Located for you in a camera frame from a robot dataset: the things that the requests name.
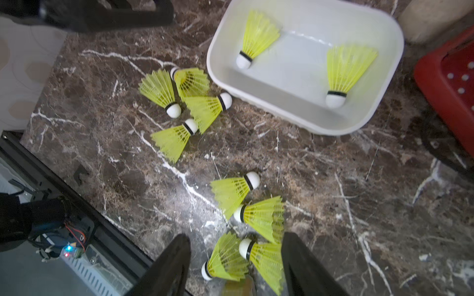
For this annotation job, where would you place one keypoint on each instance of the red dotted toaster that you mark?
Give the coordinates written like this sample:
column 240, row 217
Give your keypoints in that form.
column 445, row 76

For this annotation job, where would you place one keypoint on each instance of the green shuttlecock right low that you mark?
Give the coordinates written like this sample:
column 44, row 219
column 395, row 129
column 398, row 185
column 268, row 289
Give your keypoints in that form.
column 266, row 258

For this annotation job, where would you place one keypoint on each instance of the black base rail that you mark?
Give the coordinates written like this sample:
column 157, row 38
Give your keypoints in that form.
column 39, row 208

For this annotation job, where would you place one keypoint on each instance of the white storage box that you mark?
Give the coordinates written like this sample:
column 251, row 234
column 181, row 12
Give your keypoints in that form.
column 290, row 78

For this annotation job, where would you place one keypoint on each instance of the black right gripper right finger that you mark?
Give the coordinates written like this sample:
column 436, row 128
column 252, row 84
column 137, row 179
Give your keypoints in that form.
column 304, row 274

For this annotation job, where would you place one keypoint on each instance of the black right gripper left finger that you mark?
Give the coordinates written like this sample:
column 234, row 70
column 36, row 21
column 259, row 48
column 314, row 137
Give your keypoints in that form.
column 168, row 274

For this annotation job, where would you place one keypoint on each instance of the green shuttlecock top group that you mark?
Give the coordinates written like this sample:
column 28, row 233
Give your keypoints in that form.
column 191, row 82

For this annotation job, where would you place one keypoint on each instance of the clear jar with powder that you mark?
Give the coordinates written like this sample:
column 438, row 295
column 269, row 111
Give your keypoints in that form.
column 421, row 21

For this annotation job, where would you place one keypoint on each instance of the green shuttlecock lone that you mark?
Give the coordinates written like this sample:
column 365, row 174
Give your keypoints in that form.
column 260, row 33

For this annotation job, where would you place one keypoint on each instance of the green shuttlecock group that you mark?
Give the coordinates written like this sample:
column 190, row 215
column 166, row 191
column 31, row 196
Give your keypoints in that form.
column 205, row 109
column 191, row 82
column 172, row 141
column 158, row 88

